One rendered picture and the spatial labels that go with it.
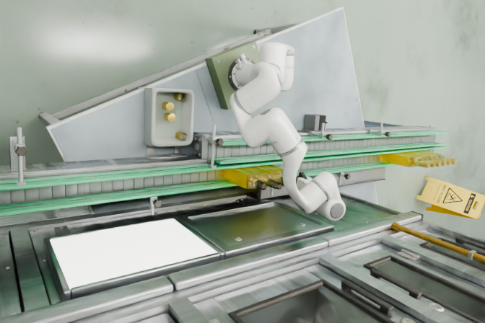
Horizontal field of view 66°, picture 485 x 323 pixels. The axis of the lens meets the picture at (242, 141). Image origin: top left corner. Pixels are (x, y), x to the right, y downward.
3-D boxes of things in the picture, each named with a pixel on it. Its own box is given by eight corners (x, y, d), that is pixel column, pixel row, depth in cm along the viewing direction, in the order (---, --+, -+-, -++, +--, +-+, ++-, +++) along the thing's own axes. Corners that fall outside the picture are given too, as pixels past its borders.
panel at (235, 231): (42, 246, 111) (63, 304, 84) (42, 237, 111) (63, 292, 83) (274, 205, 163) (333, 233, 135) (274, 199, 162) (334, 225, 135)
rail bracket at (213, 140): (200, 164, 149) (216, 171, 139) (201, 122, 146) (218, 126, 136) (206, 164, 151) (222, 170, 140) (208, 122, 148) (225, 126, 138)
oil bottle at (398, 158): (379, 160, 219) (425, 171, 196) (380, 151, 218) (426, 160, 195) (385, 160, 222) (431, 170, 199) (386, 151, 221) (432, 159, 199)
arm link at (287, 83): (253, 89, 148) (277, 91, 134) (254, 56, 145) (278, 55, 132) (273, 89, 153) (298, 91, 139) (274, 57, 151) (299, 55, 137)
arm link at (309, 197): (294, 135, 115) (329, 187, 120) (262, 161, 113) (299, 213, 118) (306, 138, 107) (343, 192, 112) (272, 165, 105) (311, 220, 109)
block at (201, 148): (192, 156, 154) (200, 159, 149) (193, 133, 153) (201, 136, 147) (199, 156, 156) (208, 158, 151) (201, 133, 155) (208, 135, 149)
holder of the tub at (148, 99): (143, 156, 149) (150, 160, 143) (144, 87, 145) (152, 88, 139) (182, 153, 159) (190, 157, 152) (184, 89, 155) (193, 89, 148)
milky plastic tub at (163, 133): (143, 143, 148) (151, 147, 141) (144, 86, 144) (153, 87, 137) (183, 141, 158) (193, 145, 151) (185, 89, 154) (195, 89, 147)
